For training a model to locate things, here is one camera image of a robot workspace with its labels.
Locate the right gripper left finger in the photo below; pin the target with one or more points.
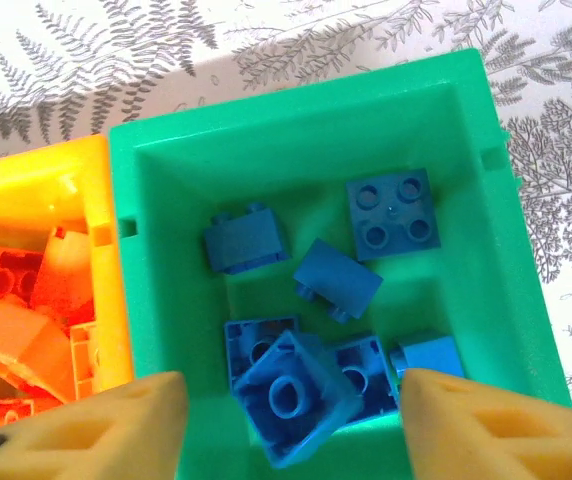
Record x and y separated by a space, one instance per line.
91 435

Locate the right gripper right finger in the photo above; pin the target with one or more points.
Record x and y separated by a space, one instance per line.
491 435

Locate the small orange lego brick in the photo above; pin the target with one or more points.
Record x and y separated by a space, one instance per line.
8 414

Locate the long blue lego brick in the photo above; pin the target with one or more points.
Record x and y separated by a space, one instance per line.
246 340

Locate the yellow plastic bin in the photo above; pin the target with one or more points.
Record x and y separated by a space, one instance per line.
41 175

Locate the green plastic bin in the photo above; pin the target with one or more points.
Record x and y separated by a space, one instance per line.
286 165

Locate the floral patterned table cover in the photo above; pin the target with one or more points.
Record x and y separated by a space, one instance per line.
116 50

